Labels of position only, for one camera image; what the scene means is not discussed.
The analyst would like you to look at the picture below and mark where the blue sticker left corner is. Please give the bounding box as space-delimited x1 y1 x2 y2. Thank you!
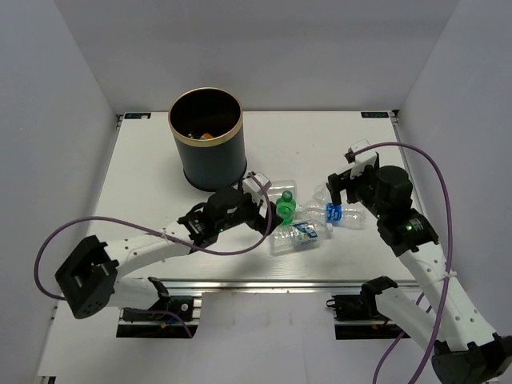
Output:
123 112 151 120

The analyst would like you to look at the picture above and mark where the clear jar with silver lid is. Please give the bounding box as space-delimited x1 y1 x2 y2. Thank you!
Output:
267 179 298 202

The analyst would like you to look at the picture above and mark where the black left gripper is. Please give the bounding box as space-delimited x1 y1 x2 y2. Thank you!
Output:
217 178 283 236

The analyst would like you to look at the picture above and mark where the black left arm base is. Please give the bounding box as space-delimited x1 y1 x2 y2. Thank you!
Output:
116 295 202 339

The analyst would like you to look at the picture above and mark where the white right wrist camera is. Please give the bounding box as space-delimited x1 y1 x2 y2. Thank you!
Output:
345 139 369 163

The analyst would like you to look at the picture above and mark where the dark bin with gold rim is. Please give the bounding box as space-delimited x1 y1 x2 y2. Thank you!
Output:
168 87 247 192

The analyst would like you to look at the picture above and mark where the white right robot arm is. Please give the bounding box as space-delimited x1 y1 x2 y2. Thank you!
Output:
326 145 511 383

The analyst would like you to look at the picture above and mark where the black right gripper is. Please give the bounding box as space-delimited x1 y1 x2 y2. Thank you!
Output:
326 162 387 219

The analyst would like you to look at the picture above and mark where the green plastic bottle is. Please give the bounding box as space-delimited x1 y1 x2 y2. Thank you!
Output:
276 190 297 226

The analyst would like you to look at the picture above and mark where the blue sticker corner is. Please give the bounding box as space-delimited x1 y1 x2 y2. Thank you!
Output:
123 112 151 120
361 111 389 118

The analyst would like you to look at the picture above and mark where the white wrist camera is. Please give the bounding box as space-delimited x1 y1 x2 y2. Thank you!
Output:
345 139 369 163
240 171 271 215

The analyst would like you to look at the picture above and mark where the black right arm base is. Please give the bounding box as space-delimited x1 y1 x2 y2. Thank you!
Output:
326 276 402 341

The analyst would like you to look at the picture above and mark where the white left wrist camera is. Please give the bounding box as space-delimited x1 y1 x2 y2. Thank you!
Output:
240 171 271 215

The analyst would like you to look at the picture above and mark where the clear bottle green white label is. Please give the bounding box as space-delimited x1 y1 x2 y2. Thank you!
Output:
269 220 334 256

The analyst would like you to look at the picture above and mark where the clear bottle blue label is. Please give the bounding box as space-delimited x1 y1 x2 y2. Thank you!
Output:
298 200 366 230

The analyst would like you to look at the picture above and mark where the blue sticker right corner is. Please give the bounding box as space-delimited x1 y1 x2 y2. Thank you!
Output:
361 111 389 118

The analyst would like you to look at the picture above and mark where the aluminium rail front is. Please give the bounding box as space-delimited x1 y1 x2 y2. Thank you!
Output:
71 278 425 295

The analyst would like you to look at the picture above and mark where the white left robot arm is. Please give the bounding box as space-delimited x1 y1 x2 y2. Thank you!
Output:
55 173 282 319

